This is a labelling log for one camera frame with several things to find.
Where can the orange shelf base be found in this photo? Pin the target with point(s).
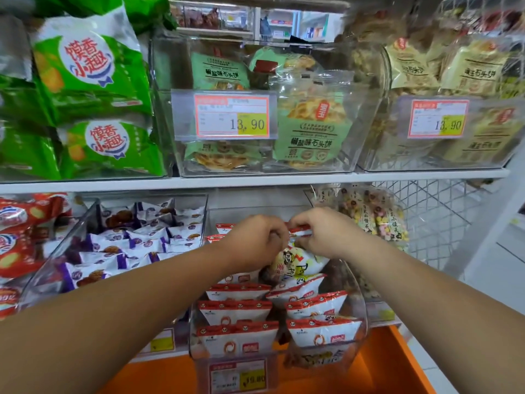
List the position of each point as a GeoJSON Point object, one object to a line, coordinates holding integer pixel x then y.
{"type": "Point", "coordinates": [393, 365]}

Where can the white cartoon print snack packet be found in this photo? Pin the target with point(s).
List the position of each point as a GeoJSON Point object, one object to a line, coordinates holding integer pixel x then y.
{"type": "Point", "coordinates": [296, 261]}

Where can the small yellow price tag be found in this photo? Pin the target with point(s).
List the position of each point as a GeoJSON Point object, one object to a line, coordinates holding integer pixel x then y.
{"type": "Point", "coordinates": [162, 342]}

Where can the red yellow price tag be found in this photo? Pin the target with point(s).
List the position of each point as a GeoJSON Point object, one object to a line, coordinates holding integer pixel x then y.
{"type": "Point", "coordinates": [231, 116]}
{"type": "Point", "coordinates": [238, 377]}
{"type": "Point", "coordinates": [437, 118]}

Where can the pile of purple white packets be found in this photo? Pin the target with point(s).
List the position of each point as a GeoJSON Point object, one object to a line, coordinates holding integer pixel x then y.
{"type": "Point", "coordinates": [135, 242]}

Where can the clear plastic display bin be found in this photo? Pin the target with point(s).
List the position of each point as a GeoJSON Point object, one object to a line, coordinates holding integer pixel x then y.
{"type": "Point", "coordinates": [357, 295]}
{"type": "Point", "coordinates": [369, 118]}
{"type": "Point", "coordinates": [49, 266]}
{"type": "Point", "coordinates": [381, 155]}

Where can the pile of red biscuit bags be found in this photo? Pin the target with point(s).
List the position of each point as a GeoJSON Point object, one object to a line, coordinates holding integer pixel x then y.
{"type": "Point", "coordinates": [20, 242]}

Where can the green cookie packet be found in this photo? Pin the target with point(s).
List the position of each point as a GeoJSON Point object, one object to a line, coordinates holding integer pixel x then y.
{"type": "Point", "coordinates": [313, 131]}
{"type": "Point", "coordinates": [283, 60]}
{"type": "Point", "coordinates": [217, 71]}
{"type": "Point", "coordinates": [223, 155]}

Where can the person's left fingers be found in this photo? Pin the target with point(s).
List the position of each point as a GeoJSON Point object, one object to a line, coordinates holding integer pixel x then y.
{"type": "Point", "coordinates": [279, 240]}

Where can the person's left hand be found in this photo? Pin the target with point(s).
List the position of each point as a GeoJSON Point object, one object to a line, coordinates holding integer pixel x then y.
{"type": "Point", "coordinates": [254, 242]}

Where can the person's right fingers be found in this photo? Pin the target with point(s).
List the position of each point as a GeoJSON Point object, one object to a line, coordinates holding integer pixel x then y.
{"type": "Point", "coordinates": [305, 223]}

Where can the person's right forearm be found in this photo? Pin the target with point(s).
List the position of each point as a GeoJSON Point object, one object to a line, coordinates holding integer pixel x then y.
{"type": "Point", "coordinates": [434, 307]}

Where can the pile of beige cookie packets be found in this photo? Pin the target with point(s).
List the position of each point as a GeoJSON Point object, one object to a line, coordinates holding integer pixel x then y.
{"type": "Point", "coordinates": [471, 73]}

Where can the person's left forearm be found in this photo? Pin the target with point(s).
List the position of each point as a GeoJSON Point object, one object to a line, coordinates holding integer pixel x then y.
{"type": "Point", "coordinates": [106, 315]}

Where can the person's right hand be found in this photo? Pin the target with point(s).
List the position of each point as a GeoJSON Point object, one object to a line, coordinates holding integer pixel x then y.
{"type": "Point", "coordinates": [328, 233]}

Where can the stack of red-topped packets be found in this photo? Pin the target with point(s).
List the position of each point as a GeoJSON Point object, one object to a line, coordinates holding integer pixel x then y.
{"type": "Point", "coordinates": [233, 309]}

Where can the clear bin of brown snacks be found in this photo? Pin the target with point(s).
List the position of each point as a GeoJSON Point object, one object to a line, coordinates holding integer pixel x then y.
{"type": "Point", "coordinates": [205, 18]}

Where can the white shelf board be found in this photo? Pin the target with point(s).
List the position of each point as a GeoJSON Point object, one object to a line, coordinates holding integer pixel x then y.
{"type": "Point", "coordinates": [246, 182]}

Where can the clear bag of colourful candies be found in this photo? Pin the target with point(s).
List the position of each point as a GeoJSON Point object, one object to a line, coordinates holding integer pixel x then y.
{"type": "Point", "coordinates": [361, 211]}
{"type": "Point", "coordinates": [393, 225]}

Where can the pile of green snack bags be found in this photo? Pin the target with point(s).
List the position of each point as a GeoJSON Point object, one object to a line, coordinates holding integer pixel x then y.
{"type": "Point", "coordinates": [90, 98]}

